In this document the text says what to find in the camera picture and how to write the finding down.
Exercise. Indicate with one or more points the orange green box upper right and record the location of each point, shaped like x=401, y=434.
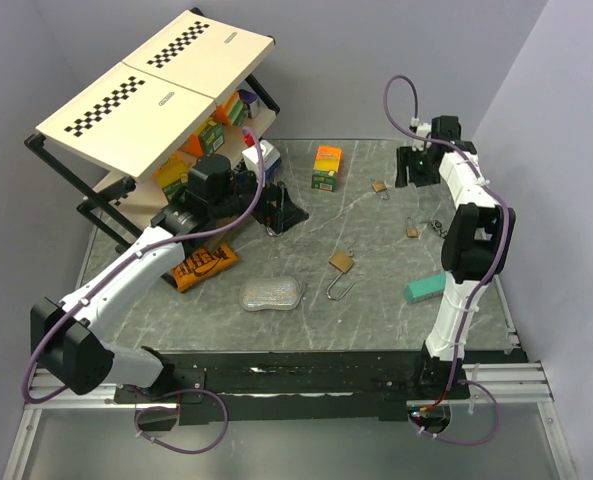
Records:
x=233, y=112

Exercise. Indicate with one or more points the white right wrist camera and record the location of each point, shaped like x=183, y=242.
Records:
x=422, y=131

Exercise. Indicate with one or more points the orange green box on table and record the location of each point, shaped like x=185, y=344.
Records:
x=326, y=168

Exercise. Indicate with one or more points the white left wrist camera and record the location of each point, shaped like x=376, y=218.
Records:
x=253, y=154

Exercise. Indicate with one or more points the orange green box middle shelf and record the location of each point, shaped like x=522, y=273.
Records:
x=206, y=139

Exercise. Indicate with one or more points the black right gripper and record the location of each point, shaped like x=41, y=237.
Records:
x=404, y=158

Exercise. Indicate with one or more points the aluminium table frame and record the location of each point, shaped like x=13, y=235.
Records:
x=491, y=375

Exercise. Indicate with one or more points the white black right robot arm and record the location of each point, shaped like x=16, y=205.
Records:
x=475, y=246

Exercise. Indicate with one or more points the open padlock by shelf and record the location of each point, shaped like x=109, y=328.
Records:
x=275, y=229

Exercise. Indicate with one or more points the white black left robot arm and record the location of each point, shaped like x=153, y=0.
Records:
x=67, y=335

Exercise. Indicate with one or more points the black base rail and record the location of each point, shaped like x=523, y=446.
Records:
x=301, y=385

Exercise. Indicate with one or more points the large open brass padlock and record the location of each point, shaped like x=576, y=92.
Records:
x=342, y=261

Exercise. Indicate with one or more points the yellow green box lower shelf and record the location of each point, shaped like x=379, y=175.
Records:
x=172, y=175

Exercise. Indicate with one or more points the small brass padlock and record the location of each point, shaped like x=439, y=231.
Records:
x=412, y=231
x=380, y=188

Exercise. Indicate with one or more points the teal rectangular box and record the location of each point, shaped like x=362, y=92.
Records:
x=426, y=288

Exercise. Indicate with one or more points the orange snack bag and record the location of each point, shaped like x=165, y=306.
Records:
x=202, y=265

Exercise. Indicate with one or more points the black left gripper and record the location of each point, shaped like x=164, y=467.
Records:
x=282, y=216

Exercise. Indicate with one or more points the cream black two-tier shelf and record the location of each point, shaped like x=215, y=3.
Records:
x=108, y=141

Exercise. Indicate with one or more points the small dark key bunch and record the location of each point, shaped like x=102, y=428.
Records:
x=437, y=227

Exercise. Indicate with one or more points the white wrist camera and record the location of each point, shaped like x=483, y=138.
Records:
x=253, y=154
x=422, y=131

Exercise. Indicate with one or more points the purple white small box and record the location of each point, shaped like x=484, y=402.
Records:
x=251, y=102

